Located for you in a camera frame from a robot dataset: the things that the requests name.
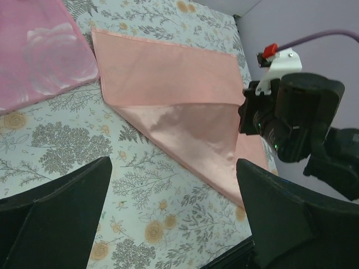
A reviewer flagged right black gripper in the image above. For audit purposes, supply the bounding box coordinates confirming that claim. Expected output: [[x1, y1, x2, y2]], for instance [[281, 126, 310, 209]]
[[238, 79, 280, 136]]

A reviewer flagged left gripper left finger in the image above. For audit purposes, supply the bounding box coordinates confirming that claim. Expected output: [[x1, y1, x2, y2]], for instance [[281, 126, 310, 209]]
[[1, 156, 112, 268]]

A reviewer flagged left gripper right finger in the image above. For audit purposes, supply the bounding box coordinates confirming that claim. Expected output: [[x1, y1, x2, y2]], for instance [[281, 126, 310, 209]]
[[236, 159, 358, 268]]

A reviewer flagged salmon pink satin napkin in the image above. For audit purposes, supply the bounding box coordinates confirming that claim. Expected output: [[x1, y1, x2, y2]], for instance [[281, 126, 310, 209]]
[[91, 29, 269, 206]]

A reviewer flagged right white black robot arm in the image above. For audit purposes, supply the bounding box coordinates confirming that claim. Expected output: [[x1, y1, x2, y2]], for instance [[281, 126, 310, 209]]
[[238, 72, 358, 201]]

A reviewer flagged pink floral placemat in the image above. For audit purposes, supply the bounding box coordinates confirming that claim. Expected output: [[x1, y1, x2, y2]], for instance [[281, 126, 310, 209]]
[[1, 1, 99, 113]]

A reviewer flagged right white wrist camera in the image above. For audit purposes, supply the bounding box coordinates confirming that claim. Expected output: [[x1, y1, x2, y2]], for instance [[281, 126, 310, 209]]
[[255, 44, 302, 96]]

